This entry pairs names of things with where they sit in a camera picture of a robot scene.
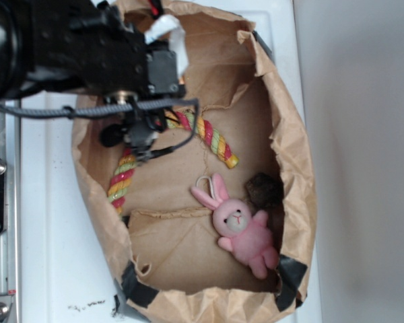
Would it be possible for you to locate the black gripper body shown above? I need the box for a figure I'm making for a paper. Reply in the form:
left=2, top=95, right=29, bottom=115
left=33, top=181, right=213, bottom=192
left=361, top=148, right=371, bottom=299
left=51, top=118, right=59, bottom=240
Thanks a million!
left=33, top=1, right=184, bottom=98

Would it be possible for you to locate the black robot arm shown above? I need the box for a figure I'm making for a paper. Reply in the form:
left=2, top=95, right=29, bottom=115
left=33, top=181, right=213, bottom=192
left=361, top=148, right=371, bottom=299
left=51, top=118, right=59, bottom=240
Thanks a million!
left=0, top=1, right=186, bottom=100

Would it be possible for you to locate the white paper label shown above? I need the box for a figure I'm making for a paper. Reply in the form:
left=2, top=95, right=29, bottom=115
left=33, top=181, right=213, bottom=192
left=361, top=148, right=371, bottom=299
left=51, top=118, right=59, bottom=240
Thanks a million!
left=144, top=14, right=189, bottom=77

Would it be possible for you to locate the brown paper bag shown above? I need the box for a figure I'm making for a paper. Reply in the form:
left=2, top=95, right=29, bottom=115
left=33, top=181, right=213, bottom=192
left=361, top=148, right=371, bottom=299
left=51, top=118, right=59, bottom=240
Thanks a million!
left=72, top=1, right=317, bottom=322

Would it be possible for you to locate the dark brown rough lump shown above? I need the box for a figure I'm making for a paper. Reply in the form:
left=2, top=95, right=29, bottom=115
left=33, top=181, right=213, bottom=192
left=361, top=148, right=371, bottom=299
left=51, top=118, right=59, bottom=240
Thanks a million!
left=245, top=172, right=283, bottom=209

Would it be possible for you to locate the pink plush bunny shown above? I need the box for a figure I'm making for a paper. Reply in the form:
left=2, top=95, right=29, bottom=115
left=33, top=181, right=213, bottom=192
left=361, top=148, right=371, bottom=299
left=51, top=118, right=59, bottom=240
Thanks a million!
left=191, top=174, right=279, bottom=280

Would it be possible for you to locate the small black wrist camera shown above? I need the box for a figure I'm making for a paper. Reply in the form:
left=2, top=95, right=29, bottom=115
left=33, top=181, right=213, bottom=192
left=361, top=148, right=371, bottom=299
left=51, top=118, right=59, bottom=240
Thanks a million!
left=99, top=114, right=169, bottom=163

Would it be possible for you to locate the grey braided cable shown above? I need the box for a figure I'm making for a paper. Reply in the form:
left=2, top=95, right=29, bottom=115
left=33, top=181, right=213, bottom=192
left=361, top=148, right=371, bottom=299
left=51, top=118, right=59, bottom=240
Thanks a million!
left=0, top=97, right=200, bottom=155

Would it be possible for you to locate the multicolour twisted rope toy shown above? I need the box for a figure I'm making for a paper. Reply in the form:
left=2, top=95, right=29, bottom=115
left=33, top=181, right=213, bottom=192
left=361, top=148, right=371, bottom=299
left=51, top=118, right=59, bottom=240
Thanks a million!
left=106, top=110, right=239, bottom=217

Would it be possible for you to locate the aluminium frame rail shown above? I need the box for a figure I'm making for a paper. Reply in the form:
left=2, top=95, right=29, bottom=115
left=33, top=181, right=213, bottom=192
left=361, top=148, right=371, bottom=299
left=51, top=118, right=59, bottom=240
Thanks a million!
left=0, top=112, right=21, bottom=322

